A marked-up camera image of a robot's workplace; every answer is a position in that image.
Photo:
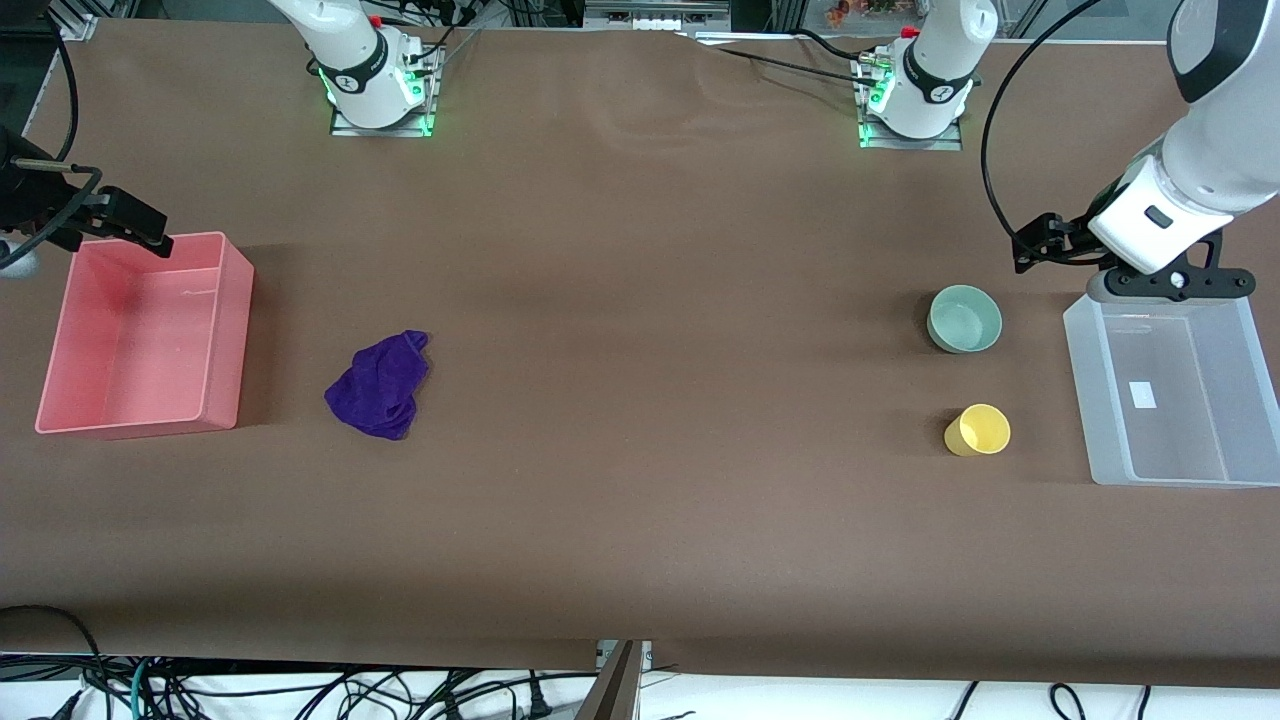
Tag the clear plastic bin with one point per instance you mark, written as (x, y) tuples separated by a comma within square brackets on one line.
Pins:
[(1170, 390)]

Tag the grey metal leg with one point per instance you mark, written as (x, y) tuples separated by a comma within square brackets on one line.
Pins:
[(615, 690)]

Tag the yellow cup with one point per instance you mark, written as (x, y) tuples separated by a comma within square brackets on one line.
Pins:
[(982, 432)]

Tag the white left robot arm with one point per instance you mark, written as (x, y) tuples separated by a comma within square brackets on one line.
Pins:
[(1230, 150)]

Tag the pink plastic bin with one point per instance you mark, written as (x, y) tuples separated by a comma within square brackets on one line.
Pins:
[(140, 340)]

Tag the aluminium frame profile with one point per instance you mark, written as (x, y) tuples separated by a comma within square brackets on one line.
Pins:
[(85, 18)]

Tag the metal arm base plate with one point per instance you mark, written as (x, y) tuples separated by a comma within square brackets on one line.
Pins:
[(345, 130), (950, 143)]

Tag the brown table cover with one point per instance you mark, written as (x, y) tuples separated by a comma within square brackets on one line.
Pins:
[(640, 400)]

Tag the green bowl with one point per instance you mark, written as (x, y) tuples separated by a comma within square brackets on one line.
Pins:
[(965, 320)]

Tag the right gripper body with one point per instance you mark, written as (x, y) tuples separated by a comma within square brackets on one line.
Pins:
[(28, 197)]

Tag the purple cloth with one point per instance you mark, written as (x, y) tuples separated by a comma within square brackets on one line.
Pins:
[(380, 385)]

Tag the white power strip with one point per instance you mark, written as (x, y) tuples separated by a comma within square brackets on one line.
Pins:
[(655, 14)]

